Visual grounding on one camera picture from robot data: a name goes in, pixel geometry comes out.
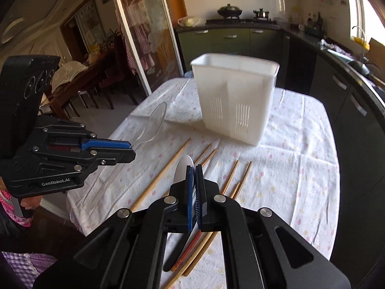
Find plain light wooden chopstick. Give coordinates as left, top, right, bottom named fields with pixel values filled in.
left=130, top=138, right=191, bottom=212

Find black wok with lid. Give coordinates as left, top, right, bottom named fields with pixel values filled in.
left=217, top=4, right=242, bottom=18

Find red-handled wooden chopstick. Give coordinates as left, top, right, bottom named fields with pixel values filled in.
left=164, top=148, right=217, bottom=271

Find short bamboo chopstick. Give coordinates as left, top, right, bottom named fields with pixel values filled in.
left=183, top=181, right=242, bottom=277

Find red checked apron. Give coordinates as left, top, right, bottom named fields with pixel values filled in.
left=115, top=6, right=155, bottom=74

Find floral white tablecloth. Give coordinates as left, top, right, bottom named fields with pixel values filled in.
left=66, top=77, right=341, bottom=289

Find white plastic spoon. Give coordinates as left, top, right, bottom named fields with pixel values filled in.
left=175, top=155, right=197, bottom=205

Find clear plastic spoon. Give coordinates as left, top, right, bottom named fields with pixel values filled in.
left=133, top=102, right=167, bottom=151

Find glass sliding door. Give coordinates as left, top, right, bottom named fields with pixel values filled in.
left=114, top=0, right=183, bottom=96

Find white plastic bag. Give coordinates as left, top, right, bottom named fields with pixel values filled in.
left=177, top=16, right=206, bottom=27

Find white plastic utensil holder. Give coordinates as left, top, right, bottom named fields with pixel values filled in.
left=191, top=53, right=280, bottom=146

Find person's left hand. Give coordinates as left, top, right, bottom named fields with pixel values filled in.
left=19, top=196, right=42, bottom=210

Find ridged-tip wooden chopstick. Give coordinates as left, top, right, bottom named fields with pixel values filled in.
left=221, top=160, right=239, bottom=195

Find green lower kitchen cabinets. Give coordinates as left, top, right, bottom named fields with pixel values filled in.
left=176, top=24, right=384, bottom=189

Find long brown wooden chopstick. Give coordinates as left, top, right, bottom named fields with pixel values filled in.
left=163, top=161, right=253, bottom=288

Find pale-handled wooden chopstick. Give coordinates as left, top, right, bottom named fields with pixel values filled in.
left=163, top=143, right=212, bottom=197

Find chrome kitchen faucet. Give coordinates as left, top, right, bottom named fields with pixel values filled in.
left=350, top=26, right=370, bottom=53

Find dark wooden dining chair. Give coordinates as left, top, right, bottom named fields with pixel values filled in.
left=48, top=49, right=127, bottom=119

